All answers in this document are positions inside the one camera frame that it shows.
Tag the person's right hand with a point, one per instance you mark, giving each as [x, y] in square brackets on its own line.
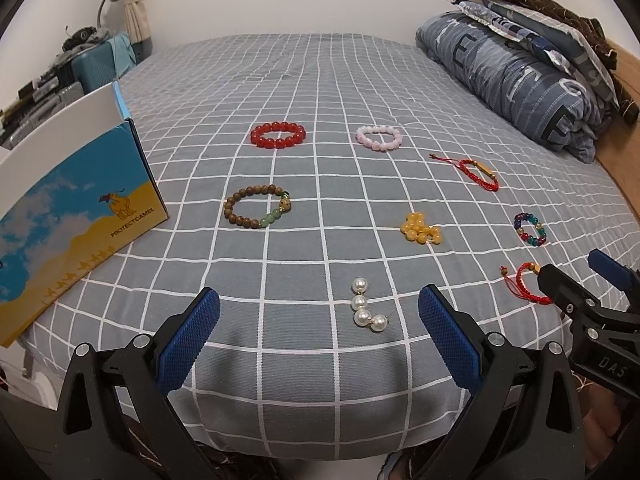
[601, 422]

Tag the wooden headboard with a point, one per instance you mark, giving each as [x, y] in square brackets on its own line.
[618, 151]

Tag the teal suitcase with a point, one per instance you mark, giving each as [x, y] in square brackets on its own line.
[99, 65]

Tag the brown patterned blanket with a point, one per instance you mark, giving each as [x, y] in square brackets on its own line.
[581, 40]

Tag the folded blue grey duvet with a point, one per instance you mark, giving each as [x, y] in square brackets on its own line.
[544, 103]

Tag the blue yellow cardboard box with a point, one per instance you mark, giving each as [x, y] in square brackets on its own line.
[73, 192]

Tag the grey grid bed sheet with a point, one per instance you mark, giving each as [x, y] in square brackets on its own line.
[291, 165]

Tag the beige curtain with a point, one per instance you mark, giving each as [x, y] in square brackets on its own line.
[136, 21]

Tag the white pearl earring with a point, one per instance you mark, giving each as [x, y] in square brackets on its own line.
[363, 317]

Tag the grey hard suitcase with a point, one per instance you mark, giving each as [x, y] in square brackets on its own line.
[41, 113]

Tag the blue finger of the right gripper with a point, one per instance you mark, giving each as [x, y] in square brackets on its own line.
[557, 282]
[621, 277]

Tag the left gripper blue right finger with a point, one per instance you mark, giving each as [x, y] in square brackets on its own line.
[523, 418]

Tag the grey striped pillow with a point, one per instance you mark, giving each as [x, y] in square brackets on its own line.
[497, 23]

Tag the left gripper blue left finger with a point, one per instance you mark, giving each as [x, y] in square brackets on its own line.
[93, 438]

